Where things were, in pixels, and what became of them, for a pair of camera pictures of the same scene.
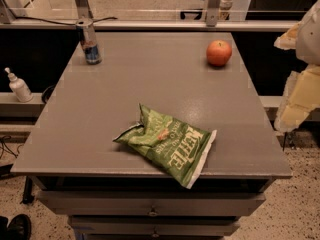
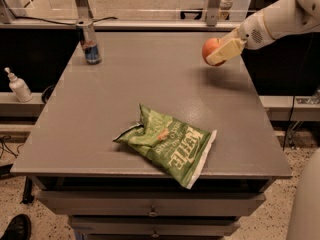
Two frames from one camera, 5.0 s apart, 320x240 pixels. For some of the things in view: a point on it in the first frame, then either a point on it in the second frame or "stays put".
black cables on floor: (2, 142) stays put
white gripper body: (309, 39) -> (252, 31)
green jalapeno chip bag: (175, 147) stays put
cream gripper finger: (288, 40) -> (235, 34)
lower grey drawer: (153, 226) stays put
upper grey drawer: (151, 203) stays put
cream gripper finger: (301, 97) -> (232, 48)
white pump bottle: (19, 88) stays put
